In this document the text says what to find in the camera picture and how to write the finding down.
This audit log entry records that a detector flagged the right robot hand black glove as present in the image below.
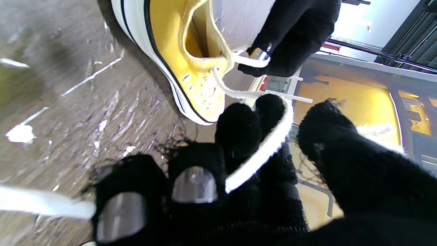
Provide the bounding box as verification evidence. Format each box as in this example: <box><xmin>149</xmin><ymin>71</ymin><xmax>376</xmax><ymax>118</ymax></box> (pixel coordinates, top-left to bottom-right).
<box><xmin>90</xmin><ymin>94</ymin><xmax>437</xmax><ymax>246</ymax></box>

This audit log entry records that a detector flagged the left robot hand black glove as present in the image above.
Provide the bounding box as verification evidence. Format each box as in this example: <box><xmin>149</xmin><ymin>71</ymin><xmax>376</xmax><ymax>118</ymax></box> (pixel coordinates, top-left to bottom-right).
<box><xmin>238</xmin><ymin>0</ymin><xmax>342</xmax><ymax>78</ymax></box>

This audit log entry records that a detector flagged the white shoelace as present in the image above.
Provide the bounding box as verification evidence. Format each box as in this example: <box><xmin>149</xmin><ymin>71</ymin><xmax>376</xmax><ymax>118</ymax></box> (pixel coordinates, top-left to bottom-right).
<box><xmin>0</xmin><ymin>51</ymin><xmax>313</xmax><ymax>219</ymax></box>

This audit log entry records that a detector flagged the yellow canvas sneaker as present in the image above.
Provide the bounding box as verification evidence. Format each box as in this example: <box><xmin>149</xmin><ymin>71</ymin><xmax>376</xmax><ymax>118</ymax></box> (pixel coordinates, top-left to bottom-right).
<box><xmin>111</xmin><ymin>0</ymin><xmax>273</xmax><ymax>125</ymax></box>

